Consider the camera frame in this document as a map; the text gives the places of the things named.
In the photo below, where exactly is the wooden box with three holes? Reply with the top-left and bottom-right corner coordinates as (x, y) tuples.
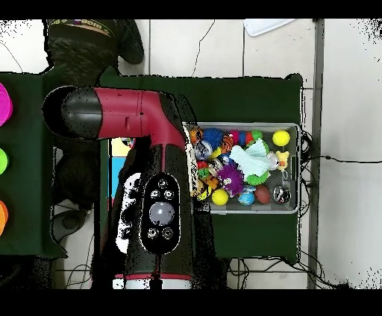
(107, 136), (137, 209)

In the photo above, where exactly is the blue spiky ball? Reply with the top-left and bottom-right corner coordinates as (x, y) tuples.
(202, 127), (225, 148)

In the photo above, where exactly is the purple spiky toy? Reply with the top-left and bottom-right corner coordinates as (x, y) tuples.
(216, 162), (245, 196)

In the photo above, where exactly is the yellow ball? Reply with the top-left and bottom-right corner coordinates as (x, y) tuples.
(272, 130), (291, 147)
(211, 189), (229, 206)

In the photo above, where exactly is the mint green cloth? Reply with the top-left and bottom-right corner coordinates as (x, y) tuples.
(229, 138), (274, 177)

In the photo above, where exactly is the globe print ball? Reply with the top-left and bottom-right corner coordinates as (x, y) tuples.
(237, 187), (256, 206)

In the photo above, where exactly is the green spiky ball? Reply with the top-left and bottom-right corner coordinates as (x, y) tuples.
(245, 171), (271, 186)

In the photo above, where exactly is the dark green tablecloth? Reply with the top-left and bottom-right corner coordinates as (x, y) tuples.
(93, 65), (304, 263)
(0, 66), (68, 259)

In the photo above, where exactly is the yellow plush duck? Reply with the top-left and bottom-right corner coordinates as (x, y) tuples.
(275, 150), (290, 171)

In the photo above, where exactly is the black and silver can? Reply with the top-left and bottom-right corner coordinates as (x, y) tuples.
(272, 186), (292, 203)

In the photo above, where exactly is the person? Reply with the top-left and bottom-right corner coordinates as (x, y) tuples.
(41, 19), (145, 87)

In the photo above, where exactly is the white tray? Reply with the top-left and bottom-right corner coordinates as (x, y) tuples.
(242, 19), (296, 37)

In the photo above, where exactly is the lime green plastic cup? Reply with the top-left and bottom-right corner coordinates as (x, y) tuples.
(0, 148), (9, 175)

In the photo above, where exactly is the pink plastic bowl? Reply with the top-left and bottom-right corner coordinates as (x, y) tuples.
(0, 82), (13, 127)

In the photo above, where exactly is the orange plastic bowl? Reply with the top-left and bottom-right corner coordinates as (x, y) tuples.
(0, 200), (9, 236)

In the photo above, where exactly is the wire mesh bin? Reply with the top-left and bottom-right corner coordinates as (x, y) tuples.
(182, 121), (302, 215)

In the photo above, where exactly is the grey metal rail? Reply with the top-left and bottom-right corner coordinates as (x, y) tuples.
(307, 19), (325, 289)

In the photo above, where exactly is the black cable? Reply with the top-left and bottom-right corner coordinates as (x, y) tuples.
(301, 154), (382, 165)

